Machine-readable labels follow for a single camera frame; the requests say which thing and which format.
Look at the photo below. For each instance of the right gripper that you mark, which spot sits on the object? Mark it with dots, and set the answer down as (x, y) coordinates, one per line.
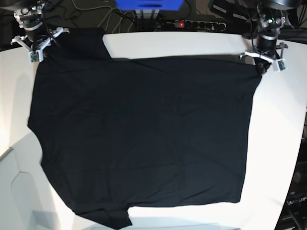
(39, 38)

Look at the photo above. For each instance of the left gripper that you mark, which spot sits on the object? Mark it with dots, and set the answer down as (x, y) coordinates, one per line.
(264, 51)

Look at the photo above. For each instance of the black T-shirt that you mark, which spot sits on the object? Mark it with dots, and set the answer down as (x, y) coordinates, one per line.
(158, 132)

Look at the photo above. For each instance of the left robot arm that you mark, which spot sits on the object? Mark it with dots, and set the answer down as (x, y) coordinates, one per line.
(266, 20)

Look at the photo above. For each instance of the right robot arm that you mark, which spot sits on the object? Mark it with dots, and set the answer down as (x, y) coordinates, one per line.
(31, 16)

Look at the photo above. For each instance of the black power strip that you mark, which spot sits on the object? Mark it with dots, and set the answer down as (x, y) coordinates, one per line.
(198, 25)

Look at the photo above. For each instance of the blue plastic box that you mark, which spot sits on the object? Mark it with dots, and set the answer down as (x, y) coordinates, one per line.
(166, 5)

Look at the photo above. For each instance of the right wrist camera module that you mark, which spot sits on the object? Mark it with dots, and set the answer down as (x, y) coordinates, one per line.
(36, 56)

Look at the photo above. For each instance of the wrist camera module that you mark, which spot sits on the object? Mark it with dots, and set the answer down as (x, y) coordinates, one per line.
(36, 56)
(279, 65)

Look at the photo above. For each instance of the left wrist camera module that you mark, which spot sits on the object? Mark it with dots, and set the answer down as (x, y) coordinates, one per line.
(279, 65)

